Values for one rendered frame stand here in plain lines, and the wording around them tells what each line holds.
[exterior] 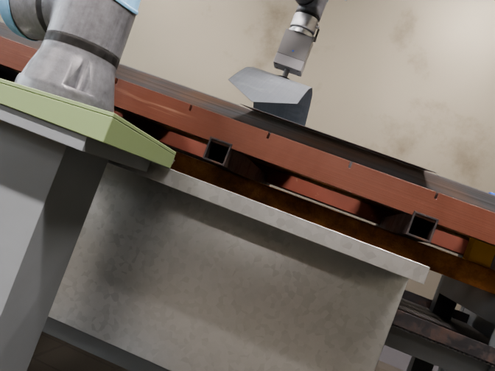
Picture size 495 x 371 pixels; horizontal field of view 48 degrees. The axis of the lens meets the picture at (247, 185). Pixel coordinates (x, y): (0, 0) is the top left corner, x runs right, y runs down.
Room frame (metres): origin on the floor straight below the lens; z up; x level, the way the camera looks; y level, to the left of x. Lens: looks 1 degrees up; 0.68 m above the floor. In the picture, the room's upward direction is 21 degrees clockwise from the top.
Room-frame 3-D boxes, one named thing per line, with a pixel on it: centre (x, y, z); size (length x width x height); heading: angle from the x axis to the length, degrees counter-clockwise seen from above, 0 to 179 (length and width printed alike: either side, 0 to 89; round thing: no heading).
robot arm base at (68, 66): (0.87, 0.31, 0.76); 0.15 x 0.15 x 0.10
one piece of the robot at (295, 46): (1.62, 0.01, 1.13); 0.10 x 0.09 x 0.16; 173
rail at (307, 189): (1.92, -0.03, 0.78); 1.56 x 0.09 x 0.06; 81
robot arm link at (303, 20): (1.61, 0.01, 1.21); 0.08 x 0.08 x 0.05
